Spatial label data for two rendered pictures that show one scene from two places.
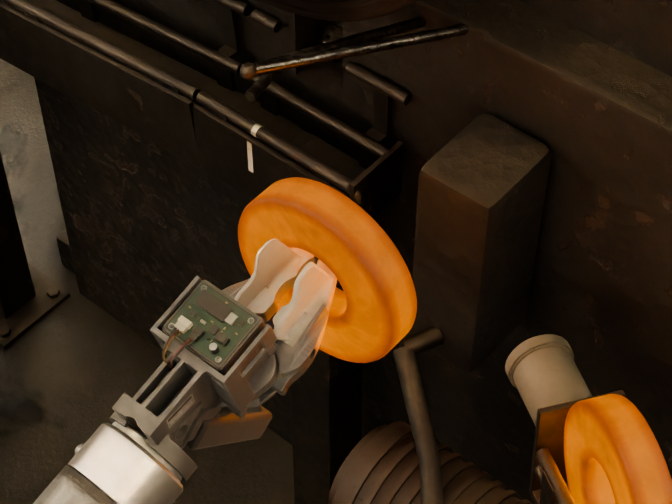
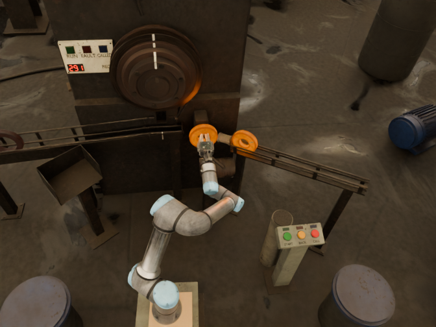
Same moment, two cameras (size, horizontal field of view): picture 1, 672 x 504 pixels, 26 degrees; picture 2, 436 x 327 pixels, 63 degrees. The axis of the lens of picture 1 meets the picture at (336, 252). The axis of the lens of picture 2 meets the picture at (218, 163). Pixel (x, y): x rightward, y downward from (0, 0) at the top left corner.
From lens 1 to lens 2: 118 cm
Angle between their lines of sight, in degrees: 33
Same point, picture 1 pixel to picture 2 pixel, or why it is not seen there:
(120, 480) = (211, 167)
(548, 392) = (226, 137)
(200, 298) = (202, 143)
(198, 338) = (206, 147)
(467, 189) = (203, 119)
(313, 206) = (203, 126)
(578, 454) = (237, 141)
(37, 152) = not seen: hidden behind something
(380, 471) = not seen: hidden behind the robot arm
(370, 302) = (214, 134)
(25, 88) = not seen: hidden behind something
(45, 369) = (111, 209)
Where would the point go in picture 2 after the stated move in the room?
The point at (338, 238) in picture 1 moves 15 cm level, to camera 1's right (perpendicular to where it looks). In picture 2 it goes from (208, 128) to (227, 115)
